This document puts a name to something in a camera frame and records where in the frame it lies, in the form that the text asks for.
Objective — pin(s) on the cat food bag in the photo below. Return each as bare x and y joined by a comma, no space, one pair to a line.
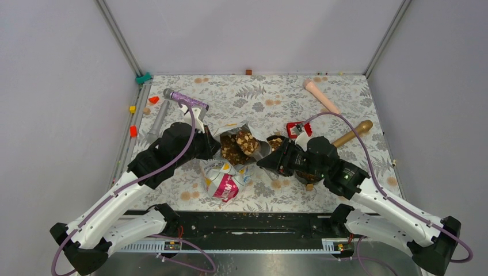
222,180

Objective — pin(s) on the black bowl fish print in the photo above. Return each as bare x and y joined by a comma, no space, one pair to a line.
306,179

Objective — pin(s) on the red block on rail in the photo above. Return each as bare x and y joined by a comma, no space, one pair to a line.
133,131

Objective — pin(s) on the floral patterned table mat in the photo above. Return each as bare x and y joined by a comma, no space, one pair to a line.
268,103

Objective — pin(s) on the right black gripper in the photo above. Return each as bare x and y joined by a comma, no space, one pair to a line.
280,161

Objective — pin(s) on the gold toy microphone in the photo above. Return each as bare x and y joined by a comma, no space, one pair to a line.
362,128

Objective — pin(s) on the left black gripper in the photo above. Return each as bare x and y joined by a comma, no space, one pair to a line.
211,144

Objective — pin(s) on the pet food kibble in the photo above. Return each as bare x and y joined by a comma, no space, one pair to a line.
231,151

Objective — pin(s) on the teal plastic block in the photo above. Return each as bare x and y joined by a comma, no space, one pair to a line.
143,78

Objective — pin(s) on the grey toy microphone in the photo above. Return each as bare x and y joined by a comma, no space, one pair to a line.
154,133

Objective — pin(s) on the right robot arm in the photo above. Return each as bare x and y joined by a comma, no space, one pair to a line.
428,239

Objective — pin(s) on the black bowl paw print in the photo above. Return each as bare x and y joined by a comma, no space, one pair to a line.
275,141

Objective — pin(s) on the purple glitter toy microphone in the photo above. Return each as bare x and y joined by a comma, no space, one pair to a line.
169,93

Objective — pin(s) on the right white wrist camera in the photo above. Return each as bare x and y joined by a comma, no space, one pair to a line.
302,137

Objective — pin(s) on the red plastic box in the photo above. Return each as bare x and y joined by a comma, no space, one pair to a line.
290,125

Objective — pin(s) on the pink toy microphone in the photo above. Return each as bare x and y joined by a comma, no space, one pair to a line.
311,87

